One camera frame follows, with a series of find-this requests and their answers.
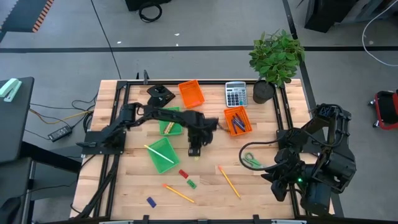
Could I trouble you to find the yellow pencil with eraser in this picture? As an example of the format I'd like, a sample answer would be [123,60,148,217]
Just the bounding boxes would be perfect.
[217,165,242,199]
[162,183,196,204]

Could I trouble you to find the mint green stapler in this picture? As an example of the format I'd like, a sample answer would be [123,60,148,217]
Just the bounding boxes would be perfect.
[0,78,23,103]

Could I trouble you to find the black computer mouse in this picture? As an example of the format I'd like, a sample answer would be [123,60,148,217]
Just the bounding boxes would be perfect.
[0,196,21,224]

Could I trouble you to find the black clamp post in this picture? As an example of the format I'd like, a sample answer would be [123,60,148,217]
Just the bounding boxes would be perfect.
[135,69,150,85]

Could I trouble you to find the black side table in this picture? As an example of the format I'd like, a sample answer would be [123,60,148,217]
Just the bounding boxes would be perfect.
[0,77,35,165]

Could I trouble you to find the red rolling cart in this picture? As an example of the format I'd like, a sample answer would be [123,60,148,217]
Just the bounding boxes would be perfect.
[368,89,398,131]

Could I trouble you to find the black orange striped mat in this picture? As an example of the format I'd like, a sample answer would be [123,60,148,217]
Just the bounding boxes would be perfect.
[0,0,55,34]

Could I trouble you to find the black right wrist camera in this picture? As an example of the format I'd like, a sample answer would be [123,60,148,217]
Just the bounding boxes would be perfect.
[274,147,302,171]

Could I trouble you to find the black tape dispenser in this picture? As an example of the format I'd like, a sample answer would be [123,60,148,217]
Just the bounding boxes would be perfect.
[146,84,176,111]

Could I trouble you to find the black desk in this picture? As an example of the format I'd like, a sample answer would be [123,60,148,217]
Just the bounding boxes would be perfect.
[0,157,34,224]

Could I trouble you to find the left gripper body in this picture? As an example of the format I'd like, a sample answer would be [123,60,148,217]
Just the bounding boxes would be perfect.
[185,130,208,150]

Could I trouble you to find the black cable coil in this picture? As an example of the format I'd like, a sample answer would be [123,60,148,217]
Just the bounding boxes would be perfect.
[138,1,164,24]

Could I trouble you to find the black cabinet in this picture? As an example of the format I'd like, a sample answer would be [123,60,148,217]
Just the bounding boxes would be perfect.
[303,0,359,34]

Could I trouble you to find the green handled scissors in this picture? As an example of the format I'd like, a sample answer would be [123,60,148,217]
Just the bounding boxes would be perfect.
[241,151,265,169]

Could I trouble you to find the orange plastic slotted bin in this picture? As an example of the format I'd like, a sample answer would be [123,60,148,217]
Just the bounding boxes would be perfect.
[223,106,253,138]
[177,79,206,110]

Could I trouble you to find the white floor cable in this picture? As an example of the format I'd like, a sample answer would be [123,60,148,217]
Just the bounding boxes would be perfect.
[361,0,398,67]

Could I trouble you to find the green plastic slotted bin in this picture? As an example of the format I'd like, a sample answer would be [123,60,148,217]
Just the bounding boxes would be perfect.
[146,136,182,175]
[159,106,183,137]

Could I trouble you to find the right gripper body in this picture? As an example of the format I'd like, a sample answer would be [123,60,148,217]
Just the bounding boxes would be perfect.
[271,169,307,202]

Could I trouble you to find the pale green pencil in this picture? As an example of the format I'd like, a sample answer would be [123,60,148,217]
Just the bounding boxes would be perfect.
[143,144,175,164]

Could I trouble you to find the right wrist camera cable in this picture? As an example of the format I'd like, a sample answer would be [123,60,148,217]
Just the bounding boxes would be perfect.
[238,141,282,172]

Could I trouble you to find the grey desk calculator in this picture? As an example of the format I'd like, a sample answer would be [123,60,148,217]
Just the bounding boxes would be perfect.
[224,81,249,108]

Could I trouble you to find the potted plant black pot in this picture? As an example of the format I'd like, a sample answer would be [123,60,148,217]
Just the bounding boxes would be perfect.
[248,29,306,105]

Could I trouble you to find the black box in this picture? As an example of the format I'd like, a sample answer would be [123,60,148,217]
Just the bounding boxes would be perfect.
[124,0,172,12]

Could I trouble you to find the yellow floor cable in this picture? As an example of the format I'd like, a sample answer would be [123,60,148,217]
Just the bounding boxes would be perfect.
[29,107,94,125]

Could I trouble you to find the black aluminium table frame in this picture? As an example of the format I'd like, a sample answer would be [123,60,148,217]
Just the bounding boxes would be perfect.
[70,79,335,224]

